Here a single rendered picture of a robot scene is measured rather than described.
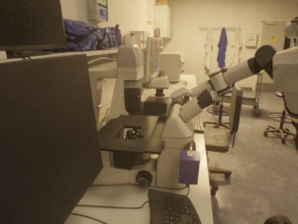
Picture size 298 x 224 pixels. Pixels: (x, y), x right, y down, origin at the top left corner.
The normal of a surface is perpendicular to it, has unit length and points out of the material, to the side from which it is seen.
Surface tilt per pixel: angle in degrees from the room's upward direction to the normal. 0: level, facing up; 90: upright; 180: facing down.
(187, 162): 90
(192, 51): 90
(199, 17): 90
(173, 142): 90
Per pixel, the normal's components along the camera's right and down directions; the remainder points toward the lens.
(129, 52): -0.18, 0.13
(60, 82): 0.98, 0.00
